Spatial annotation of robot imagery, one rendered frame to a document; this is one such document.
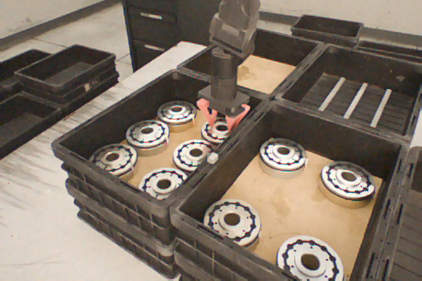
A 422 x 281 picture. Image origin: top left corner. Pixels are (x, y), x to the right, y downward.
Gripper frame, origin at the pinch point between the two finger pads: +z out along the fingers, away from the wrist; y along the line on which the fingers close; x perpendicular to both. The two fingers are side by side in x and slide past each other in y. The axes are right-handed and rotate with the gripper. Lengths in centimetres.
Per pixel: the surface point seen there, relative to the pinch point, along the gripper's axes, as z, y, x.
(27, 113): 50, 123, 1
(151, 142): 1.5, 10.1, 13.8
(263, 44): -1.6, 17.8, -46.2
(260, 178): 4.1, -14.5, 5.0
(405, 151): -6.3, -36.4, -9.8
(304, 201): 4.0, -24.8, 4.7
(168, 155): 4.3, 6.1, 12.4
